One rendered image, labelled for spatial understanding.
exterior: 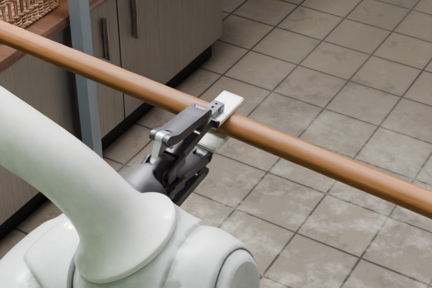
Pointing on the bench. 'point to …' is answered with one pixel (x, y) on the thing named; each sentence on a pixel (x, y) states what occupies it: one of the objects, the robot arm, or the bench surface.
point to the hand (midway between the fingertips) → (219, 121)
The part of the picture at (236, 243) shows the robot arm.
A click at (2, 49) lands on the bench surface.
